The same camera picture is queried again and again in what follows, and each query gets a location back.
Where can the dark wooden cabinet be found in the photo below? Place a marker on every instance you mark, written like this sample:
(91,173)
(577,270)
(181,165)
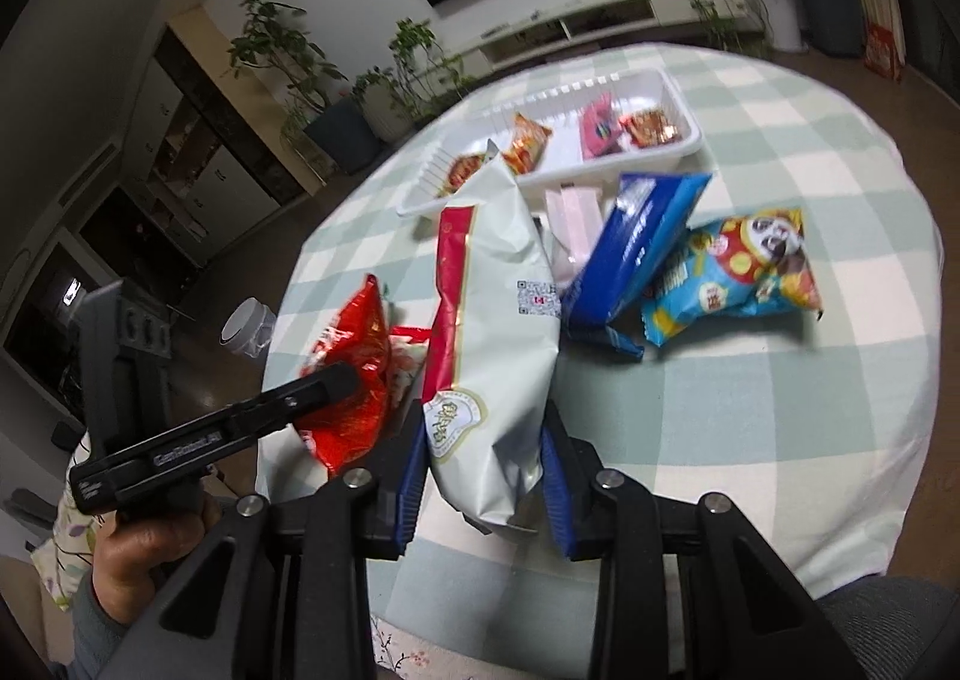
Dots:
(187,148)

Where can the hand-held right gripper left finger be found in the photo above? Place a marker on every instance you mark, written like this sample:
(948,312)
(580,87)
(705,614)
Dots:
(411,500)

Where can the tall plant in dark pot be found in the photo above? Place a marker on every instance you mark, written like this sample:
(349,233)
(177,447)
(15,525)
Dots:
(345,133)

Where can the plant in ribbed pale pot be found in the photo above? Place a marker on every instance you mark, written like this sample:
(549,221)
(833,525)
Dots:
(382,110)

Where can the white plastic tray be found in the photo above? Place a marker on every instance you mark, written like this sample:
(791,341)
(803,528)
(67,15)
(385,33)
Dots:
(559,151)

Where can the pink snack packet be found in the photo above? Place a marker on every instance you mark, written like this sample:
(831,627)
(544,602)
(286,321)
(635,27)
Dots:
(600,129)

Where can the person's left forearm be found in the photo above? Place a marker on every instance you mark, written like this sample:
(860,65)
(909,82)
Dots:
(94,639)

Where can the pale green snack bag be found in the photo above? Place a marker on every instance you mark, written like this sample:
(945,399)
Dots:
(487,320)

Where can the orange red snack packet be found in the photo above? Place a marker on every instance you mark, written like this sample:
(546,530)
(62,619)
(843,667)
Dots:
(525,144)

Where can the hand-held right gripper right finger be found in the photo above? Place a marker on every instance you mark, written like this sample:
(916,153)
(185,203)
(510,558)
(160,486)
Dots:
(559,492)

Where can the white plastic bucket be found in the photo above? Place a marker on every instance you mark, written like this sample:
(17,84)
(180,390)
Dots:
(244,328)

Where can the person's left hand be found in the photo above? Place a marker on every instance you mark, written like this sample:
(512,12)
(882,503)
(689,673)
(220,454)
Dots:
(142,552)

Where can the glass sliding door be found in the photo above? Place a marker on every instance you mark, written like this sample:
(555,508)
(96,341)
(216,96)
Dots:
(930,13)

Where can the light blue panda snack bag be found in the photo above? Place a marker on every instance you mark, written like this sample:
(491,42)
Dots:
(735,268)

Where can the white television cabinet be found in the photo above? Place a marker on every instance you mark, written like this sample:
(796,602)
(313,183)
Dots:
(600,17)

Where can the gold red snack packet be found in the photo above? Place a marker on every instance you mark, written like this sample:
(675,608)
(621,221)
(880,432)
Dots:
(465,172)

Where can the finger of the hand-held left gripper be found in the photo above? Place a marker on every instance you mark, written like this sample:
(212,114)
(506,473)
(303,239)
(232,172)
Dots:
(315,388)

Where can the white floral undercloth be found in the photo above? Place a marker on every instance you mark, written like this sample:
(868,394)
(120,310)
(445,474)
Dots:
(405,654)

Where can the red silver foil snack packet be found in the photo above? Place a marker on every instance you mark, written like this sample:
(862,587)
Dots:
(652,125)

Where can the red box on floor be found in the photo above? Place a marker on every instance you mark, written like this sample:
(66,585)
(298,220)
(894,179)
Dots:
(885,54)

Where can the pale pink packet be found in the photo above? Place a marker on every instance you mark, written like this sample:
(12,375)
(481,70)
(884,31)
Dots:
(574,219)

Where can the green white checked tablecloth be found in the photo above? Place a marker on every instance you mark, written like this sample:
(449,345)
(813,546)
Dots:
(750,425)

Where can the red chocolate ball bag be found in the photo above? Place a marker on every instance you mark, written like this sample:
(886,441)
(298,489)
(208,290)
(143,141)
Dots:
(352,350)

